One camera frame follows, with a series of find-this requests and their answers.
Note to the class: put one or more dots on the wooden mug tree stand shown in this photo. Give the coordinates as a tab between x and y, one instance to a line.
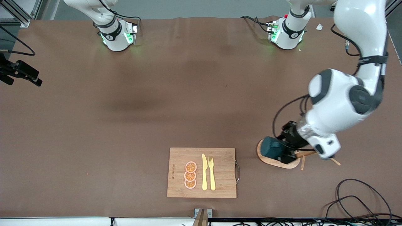
276	162

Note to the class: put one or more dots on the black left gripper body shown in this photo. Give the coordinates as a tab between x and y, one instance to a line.
292	134

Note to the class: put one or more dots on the yellow plastic knife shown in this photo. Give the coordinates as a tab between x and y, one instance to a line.
204	172

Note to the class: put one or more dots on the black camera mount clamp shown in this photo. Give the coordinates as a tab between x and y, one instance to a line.
22	72

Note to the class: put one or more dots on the aluminium frame profile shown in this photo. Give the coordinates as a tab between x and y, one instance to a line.
394	6
19	12

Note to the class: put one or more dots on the small white paper scrap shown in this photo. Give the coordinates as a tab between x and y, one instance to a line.
319	27

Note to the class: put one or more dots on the teal mug with yellow inside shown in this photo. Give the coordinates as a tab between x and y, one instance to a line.
271	147

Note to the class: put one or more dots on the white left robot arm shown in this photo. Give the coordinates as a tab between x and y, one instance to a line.
339	100

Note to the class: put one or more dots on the metal table edge bracket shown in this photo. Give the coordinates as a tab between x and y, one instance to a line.
202	215

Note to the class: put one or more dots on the yellow plastic fork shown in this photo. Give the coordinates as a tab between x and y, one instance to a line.
212	175

